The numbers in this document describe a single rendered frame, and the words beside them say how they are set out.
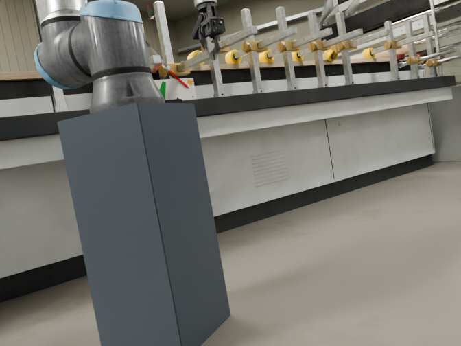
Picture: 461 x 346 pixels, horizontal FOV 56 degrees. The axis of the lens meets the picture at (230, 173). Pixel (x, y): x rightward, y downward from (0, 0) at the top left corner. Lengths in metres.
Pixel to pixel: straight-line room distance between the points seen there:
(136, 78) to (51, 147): 0.76
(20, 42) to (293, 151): 4.97
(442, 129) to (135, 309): 3.44
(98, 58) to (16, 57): 5.67
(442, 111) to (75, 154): 3.46
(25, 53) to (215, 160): 4.90
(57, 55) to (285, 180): 1.71
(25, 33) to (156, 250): 6.15
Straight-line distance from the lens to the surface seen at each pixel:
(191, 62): 1.91
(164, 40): 2.04
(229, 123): 2.15
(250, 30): 1.99
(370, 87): 2.93
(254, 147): 2.49
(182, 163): 1.09
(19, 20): 7.02
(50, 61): 1.28
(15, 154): 1.76
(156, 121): 1.02
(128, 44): 1.11
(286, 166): 2.64
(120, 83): 1.08
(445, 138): 4.14
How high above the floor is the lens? 0.48
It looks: 4 degrees down
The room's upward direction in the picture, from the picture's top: 10 degrees counter-clockwise
